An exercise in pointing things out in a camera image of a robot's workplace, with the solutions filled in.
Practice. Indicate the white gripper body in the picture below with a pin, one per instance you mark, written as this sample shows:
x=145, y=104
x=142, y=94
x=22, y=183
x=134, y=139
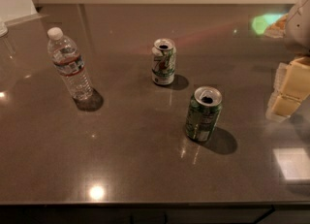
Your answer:
x=298, y=27

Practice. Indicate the clear plastic water bottle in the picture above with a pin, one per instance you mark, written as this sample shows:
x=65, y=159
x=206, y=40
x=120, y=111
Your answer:
x=69, y=63

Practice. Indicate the clear container at left edge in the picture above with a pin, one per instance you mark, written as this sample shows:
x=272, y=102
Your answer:
x=3, y=28

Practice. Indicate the green soda can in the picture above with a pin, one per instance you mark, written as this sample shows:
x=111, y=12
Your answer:
x=204, y=110

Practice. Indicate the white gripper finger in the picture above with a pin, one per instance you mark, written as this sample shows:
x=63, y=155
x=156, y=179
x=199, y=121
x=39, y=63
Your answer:
x=279, y=77

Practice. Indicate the white 7up can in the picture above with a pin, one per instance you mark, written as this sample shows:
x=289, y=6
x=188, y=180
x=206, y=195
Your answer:
x=163, y=61

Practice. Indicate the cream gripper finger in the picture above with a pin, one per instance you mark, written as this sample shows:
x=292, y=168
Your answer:
x=295, y=87

